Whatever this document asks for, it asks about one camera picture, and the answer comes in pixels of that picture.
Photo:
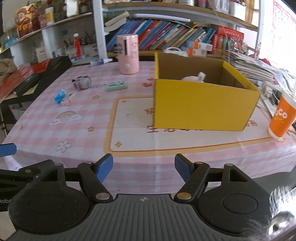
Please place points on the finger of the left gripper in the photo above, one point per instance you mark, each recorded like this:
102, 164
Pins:
7, 149

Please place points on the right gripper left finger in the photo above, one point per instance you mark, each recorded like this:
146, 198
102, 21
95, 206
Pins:
93, 176

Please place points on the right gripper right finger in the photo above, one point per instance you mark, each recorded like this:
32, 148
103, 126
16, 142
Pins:
194, 176

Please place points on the blue wrapper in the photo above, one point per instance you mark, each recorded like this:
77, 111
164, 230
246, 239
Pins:
60, 96

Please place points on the black flat box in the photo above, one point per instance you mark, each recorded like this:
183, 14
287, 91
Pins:
27, 84

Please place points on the pink checkered tablecloth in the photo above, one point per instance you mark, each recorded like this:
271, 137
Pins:
120, 123

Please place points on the red glossy gift bag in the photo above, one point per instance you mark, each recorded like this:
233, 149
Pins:
20, 75

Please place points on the white small wrapper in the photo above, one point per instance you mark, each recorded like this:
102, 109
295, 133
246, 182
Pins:
66, 101

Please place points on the yellow cardboard box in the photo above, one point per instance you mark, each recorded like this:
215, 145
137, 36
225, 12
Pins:
224, 102

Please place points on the beige folded cloth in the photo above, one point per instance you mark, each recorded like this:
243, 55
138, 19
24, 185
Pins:
7, 67

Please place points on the orange paper drink cup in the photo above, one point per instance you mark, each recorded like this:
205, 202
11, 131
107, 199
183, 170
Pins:
283, 118

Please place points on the white power strip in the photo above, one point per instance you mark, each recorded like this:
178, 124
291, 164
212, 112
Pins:
270, 96

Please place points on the stack of magazines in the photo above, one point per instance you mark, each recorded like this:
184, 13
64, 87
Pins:
255, 70

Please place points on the white pen holder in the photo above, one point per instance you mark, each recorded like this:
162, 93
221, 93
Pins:
90, 50

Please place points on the white quilted handbag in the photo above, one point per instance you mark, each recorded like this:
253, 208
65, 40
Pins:
176, 51

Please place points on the orange white medicine box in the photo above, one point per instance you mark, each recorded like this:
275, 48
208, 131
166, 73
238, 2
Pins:
199, 45

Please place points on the red fortune god box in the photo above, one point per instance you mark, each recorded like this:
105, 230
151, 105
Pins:
27, 20

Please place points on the pink cylindrical humidifier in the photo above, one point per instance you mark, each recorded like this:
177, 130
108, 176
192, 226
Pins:
127, 54

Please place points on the red book set box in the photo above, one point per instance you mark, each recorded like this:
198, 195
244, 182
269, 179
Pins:
226, 39

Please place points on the row of leaning books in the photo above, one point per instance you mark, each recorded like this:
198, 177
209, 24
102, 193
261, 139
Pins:
156, 34

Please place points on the white bookshelf frame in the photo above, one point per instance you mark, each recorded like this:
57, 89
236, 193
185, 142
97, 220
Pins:
21, 51

